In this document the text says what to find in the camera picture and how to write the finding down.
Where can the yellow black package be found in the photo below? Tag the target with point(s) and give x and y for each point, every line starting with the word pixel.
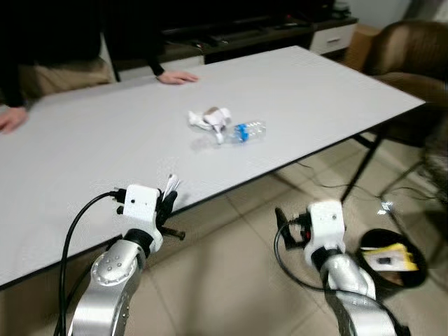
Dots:
pixel 402 253

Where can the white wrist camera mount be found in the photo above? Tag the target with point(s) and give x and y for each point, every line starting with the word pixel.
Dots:
pixel 140 203
pixel 325 220

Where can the person's right hand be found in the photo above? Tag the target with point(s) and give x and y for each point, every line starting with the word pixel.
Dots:
pixel 10 119

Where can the person's left hand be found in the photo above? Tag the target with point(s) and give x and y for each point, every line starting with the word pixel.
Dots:
pixel 178 78

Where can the torn cardboard paper roll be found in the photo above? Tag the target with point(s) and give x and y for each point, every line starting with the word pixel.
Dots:
pixel 217 114

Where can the person in dark jacket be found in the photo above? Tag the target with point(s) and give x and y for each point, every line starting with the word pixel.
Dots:
pixel 63 77

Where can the white brown card scrap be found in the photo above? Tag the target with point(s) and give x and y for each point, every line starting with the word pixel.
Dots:
pixel 172 183

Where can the dark bench white drawers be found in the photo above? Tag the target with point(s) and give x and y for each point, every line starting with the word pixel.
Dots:
pixel 332 38

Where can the crumpled white paper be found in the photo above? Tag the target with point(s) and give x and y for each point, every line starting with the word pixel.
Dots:
pixel 199 120

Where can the clear bottle blue label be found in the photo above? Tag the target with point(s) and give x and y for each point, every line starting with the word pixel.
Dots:
pixel 255 129

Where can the black rubbish bin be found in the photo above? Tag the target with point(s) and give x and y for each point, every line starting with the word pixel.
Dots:
pixel 392 281

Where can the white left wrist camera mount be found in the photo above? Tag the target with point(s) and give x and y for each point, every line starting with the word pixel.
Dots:
pixel 140 203

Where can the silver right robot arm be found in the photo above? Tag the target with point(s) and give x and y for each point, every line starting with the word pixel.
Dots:
pixel 346 276

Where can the grey checked fabric chair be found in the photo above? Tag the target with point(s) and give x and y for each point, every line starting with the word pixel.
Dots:
pixel 437 150

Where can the black table leg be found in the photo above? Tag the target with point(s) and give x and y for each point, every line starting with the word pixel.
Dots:
pixel 360 171

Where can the brown leather chair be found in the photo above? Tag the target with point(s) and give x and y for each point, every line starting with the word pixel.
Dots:
pixel 409 49

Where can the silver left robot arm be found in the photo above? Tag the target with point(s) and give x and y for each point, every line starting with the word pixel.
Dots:
pixel 105 294

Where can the brown cardboard box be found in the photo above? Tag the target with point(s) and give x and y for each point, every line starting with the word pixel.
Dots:
pixel 358 45

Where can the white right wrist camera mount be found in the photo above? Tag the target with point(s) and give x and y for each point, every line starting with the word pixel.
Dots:
pixel 325 220

